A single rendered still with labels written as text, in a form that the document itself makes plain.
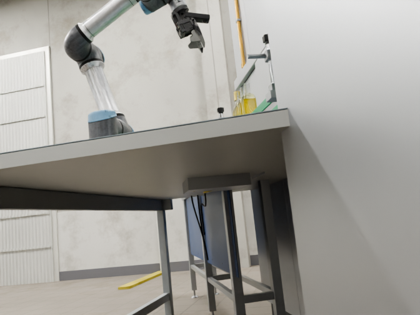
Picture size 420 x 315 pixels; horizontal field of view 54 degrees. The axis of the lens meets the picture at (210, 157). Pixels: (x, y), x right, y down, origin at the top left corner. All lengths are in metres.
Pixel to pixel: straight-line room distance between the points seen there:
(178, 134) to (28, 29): 6.19
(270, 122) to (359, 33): 0.27
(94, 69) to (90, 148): 1.16
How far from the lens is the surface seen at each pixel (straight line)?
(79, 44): 1.93
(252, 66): 2.21
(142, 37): 5.95
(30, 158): 0.93
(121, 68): 5.90
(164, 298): 2.33
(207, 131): 0.77
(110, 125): 1.72
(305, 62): 0.69
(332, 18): 0.61
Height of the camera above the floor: 0.56
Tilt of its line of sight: 9 degrees up
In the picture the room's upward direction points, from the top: 6 degrees counter-clockwise
